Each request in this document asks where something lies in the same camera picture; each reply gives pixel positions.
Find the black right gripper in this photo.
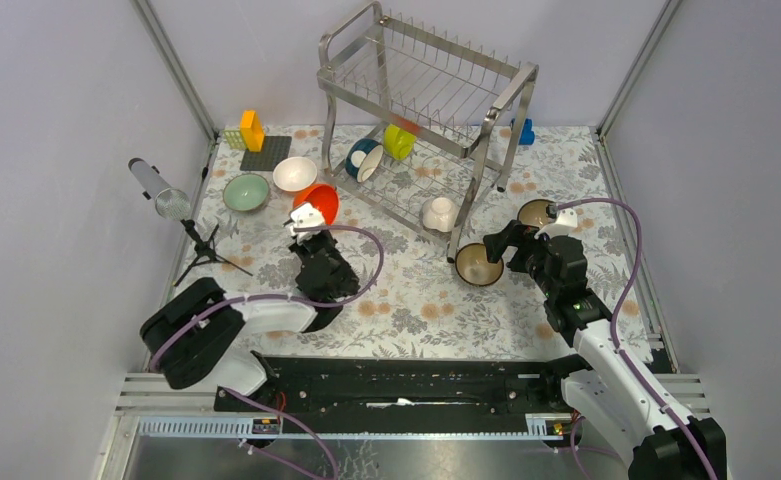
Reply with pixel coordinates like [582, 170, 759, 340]
[482, 220, 557, 299]

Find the brown rimmed tan bowl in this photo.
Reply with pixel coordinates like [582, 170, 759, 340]
[454, 243, 504, 287]

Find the blue tan-inside bowl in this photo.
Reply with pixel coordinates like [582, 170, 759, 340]
[517, 198, 556, 230]

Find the orange bowl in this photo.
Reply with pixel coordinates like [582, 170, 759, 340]
[293, 183, 340, 225]

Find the white orange-rimmed bowl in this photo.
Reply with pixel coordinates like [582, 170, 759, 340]
[273, 156, 318, 194]

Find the mint green floral bowl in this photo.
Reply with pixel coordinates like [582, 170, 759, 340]
[223, 173, 271, 212]

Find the dark blue bowl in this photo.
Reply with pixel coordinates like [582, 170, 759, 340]
[344, 138, 384, 183]

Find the yellow-green bowl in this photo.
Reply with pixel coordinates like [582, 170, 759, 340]
[383, 124, 417, 160]

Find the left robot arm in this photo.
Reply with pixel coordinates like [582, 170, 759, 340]
[139, 230, 360, 411]

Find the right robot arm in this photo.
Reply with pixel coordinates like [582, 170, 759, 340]
[483, 220, 729, 479]

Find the steel two-tier dish rack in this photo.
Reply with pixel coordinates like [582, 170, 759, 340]
[317, 1, 539, 261]

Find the small white cup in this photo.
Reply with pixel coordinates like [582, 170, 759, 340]
[421, 197, 460, 233]

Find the floral table mat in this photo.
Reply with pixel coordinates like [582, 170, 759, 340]
[191, 126, 651, 361]

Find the blue toy block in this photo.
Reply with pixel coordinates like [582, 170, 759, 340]
[517, 118, 536, 146]

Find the black microphone tripod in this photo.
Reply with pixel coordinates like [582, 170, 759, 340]
[172, 220, 252, 287]

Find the grey building baseplate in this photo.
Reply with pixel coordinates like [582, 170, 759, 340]
[240, 135, 293, 172]

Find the orange toy block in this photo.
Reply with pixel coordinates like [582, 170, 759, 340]
[239, 110, 265, 153]

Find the light green toy block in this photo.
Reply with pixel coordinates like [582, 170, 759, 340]
[222, 129, 247, 150]

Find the silver microphone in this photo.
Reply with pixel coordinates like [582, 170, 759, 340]
[128, 158, 192, 221]

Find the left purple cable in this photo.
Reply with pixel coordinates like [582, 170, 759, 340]
[148, 223, 386, 480]

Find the purple cable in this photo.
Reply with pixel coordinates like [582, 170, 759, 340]
[148, 223, 386, 480]
[547, 197, 719, 480]

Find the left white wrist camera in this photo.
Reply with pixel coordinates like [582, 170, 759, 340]
[284, 202, 326, 243]

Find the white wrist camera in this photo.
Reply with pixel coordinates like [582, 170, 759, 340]
[535, 208, 578, 240]
[284, 202, 326, 243]

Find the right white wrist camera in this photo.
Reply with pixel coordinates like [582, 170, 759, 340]
[535, 208, 578, 240]

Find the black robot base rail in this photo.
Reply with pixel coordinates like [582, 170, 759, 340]
[214, 355, 620, 437]

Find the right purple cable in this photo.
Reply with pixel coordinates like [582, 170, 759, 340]
[547, 197, 719, 480]

